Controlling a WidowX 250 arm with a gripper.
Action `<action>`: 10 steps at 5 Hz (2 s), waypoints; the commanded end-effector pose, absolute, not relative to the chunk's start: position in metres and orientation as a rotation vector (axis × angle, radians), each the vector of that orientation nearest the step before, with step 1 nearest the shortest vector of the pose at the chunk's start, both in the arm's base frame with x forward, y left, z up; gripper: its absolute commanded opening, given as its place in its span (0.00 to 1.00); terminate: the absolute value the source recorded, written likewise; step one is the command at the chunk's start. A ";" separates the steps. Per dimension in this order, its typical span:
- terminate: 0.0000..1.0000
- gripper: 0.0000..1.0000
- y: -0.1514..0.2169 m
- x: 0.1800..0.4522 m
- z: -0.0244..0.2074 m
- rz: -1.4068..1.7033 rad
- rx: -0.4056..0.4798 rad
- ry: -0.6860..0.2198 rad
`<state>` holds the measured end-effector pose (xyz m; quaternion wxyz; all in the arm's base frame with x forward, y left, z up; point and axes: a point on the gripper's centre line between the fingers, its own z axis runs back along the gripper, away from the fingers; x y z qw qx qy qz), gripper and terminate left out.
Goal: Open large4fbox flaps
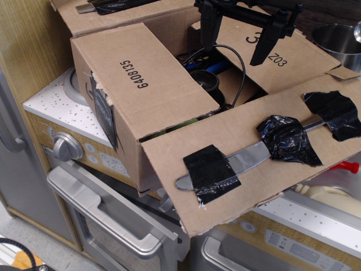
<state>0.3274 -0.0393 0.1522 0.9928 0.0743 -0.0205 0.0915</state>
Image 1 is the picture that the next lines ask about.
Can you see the grey toy fridge door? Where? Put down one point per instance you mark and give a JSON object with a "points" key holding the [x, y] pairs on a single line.
{"points": [[24, 189]]}

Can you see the wooden toy kitchen unit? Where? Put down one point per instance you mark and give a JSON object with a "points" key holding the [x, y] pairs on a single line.
{"points": [[34, 50]]}

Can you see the silver knife on rear flap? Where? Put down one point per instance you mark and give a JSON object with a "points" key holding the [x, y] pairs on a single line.
{"points": [[86, 8]]}

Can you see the silver oven knob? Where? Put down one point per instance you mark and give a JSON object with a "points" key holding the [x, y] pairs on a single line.
{"points": [[66, 147]]}

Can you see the toy oven door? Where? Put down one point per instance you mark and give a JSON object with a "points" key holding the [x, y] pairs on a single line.
{"points": [[115, 232]]}

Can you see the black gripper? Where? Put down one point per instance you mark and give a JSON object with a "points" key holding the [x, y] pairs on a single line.
{"points": [[277, 19]]}

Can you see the green toy fruit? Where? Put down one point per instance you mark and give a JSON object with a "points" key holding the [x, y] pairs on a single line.
{"points": [[189, 122]]}

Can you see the crumpled black tape middle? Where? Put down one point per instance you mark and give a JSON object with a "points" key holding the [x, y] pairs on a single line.
{"points": [[287, 140]]}

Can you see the red plastic toy piece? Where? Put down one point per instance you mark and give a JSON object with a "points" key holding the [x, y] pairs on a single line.
{"points": [[352, 167]]}

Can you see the black tape piece right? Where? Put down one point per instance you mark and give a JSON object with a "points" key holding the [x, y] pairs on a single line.
{"points": [[338, 111]]}

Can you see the black camera lens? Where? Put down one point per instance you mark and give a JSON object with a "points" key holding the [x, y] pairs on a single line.
{"points": [[210, 83]]}

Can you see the cream plastic jug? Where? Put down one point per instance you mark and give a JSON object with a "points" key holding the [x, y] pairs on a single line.
{"points": [[331, 196]]}

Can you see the black tape piece left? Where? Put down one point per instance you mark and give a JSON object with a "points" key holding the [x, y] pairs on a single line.
{"points": [[210, 173]]}

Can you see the silver butter knife on flap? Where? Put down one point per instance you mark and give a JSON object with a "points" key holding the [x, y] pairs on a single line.
{"points": [[249, 157]]}

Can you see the large brown cardboard box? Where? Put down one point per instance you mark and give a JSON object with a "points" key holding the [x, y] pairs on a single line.
{"points": [[131, 57]]}

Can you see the black tape piece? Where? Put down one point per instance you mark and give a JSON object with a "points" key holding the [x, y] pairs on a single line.
{"points": [[338, 111], [210, 173]]}

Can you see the black tape on rear flap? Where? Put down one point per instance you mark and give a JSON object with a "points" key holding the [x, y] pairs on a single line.
{"points": [[109, 7]]}

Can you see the toy dishwasher door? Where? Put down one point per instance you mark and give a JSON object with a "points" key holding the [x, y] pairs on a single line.
{"points": [[264, 249]]}

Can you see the stainless steel pot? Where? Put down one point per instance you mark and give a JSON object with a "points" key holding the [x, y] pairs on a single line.
{"points": [[338, 40]]}

